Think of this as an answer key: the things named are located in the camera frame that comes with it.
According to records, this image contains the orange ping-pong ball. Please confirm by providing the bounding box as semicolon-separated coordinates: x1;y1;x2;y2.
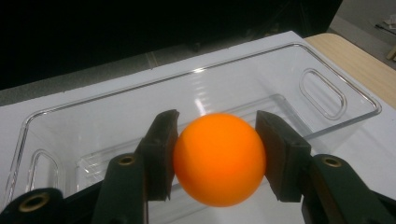
173;112;267;208

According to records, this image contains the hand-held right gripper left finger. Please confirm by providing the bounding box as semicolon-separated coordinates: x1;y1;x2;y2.
134;108;180;202

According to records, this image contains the clear plastic container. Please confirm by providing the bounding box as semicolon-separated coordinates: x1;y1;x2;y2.
3;41;383;218

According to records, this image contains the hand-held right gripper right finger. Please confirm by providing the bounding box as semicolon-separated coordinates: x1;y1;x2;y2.
255;109;312;203

